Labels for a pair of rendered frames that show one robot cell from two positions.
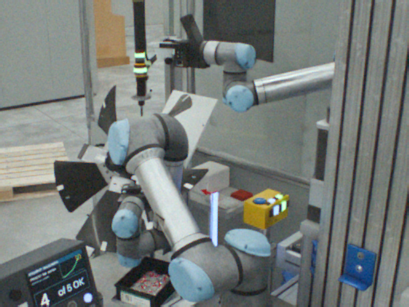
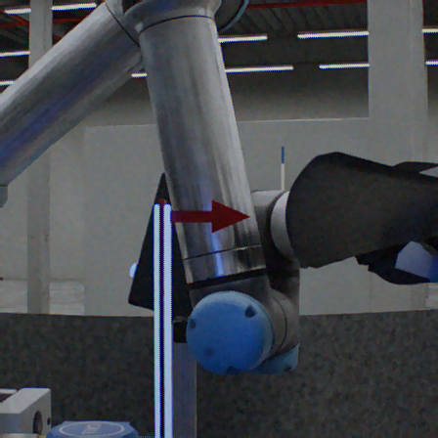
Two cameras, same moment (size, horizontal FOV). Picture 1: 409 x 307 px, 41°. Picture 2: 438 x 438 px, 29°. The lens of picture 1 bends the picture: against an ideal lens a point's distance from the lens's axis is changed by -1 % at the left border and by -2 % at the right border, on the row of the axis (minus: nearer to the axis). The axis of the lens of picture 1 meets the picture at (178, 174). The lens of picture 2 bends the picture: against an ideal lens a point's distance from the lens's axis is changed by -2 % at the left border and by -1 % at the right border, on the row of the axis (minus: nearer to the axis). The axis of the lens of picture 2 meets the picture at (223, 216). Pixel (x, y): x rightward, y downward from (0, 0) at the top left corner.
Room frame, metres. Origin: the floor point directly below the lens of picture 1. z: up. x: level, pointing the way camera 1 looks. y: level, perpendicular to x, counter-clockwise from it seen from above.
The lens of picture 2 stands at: (2.18, -0.52, 1.17)
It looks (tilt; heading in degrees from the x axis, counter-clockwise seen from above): 1 degrees up; 137
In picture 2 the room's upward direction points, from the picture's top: straight up
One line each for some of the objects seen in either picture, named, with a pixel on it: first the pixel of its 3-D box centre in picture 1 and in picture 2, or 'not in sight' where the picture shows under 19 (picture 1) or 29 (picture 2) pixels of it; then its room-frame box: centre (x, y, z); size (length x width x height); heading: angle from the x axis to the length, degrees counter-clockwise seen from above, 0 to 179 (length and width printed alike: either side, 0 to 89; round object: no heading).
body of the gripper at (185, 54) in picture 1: (192, 53); not in sight; (1.81, -0.05, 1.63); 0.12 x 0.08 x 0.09; 56
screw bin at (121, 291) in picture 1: (150, 283); not in sight; (1.68, 0.11, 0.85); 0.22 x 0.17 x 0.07; 152
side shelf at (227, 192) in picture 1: (213, 197); not in sight; (2.41, -0.17, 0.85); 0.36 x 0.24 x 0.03; 46
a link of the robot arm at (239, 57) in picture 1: (235, 56); not in sight; (1.72, -0.18, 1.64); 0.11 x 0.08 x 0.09; 56
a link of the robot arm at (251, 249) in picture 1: (244, 257); not in sight; (1.24, -0.17, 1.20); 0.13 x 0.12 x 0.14; 123
